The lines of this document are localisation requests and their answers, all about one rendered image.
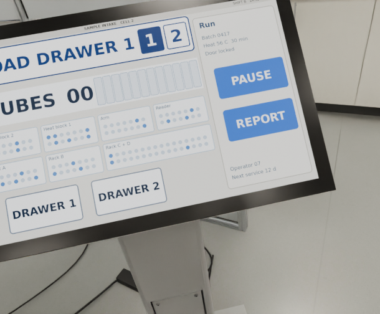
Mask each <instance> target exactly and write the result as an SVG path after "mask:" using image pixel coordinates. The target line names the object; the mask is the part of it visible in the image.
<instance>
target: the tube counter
mask: <svg viewBox="0 0 380 314"><path fill-rule="evenodd" d="M62 83H63V87H64V93H65V101H66V105H67V111H68V113H72V112H79V111H82V110H89V109H93V108H99V107H105V106H109V105H116V104H119V103H126V102H132V101H136V100H142V99H146V98H153V97H158V96H163V95H169V94H173V93H179V92H185V91H190V90H195V89H200V88H204V87H203V83H202V78H201V73H200V69H199V64H198V60H197V57H196V58H192V59H186V60H179V61H175V62H168V63H164V64H158V65H151V66H147V67H140V68H137V69H130V70H123V71H119V72H113V73H109V74H102V75H96V76H91V77H85V78H78V79H74V80H68V81H63V82H62Z"/></svg>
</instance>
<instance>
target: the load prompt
mask: <svg viewBox="0 0 380 314"><path fill-rule="evenodd" d="M195 50H196V49H195V46H194V40H193V37H192V31H191V26H190V22H189V17H188V16H181V17H174V18H169V19H162V20H158V21H151V22H144V23H140V24H133V25H129V26H122V27H115V28H111V29H104V30H99V31H92V32H86V33H81V34H74V35H70V36H63V37H56V38H51V39H45V40H38V41H34V42H26V43H22V44H16V45H9V46H4V47H0V85H5V84H9V83H16V82H22V81H26V80H33V79H39V78H44V77H50V76H55V75H61V74H67V73H72V72H78V71H83V70H89V69H95V68H100V67H106V66H111V65H117V64H124V63H128V62H134V61H139V60H145V59H152V58H156V57H162V56H167V55H173V54H180V53H184V52H190V51H195Z"/></svg>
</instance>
